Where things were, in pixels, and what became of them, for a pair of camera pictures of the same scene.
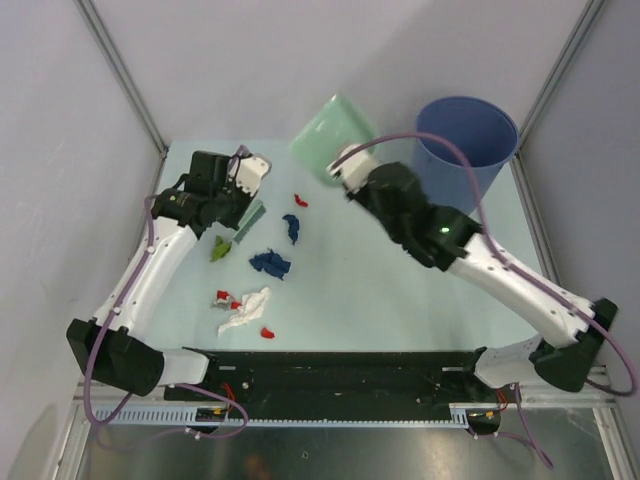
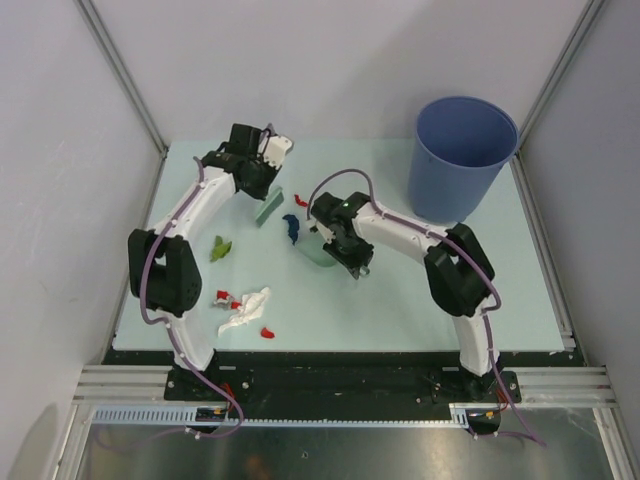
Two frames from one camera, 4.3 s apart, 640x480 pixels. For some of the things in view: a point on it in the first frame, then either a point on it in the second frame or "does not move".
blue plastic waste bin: [488, 134] does not move
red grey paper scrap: [224, 299] does not move
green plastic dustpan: [319, 140] → [350, 246]
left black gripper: [245, 198] → [261, 192]
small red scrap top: [299, 201] does not move
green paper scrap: [220, 249] does not move
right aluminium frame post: [570, 51] does not move
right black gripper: [358, 195] → [351, 264]
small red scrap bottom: [267, 334] does not move
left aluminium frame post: [105, 41] does not move
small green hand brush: [249, 220] → [275, 197]
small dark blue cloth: [293, 224] does not move
